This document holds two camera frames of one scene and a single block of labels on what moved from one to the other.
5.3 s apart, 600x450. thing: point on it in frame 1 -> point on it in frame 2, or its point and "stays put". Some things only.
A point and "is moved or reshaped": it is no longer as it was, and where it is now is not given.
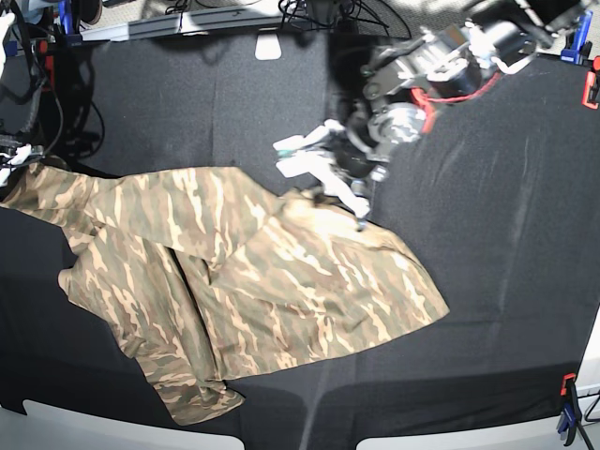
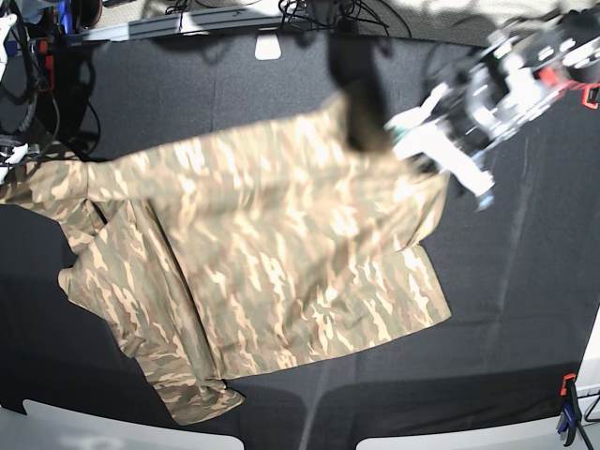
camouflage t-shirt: [212, 275] is moved or reshaped
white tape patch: [267, 47] stays put
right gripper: [335, 157] -> [447, 130]
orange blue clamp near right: [570, 416] stays put
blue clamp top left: [67, 18] stays put
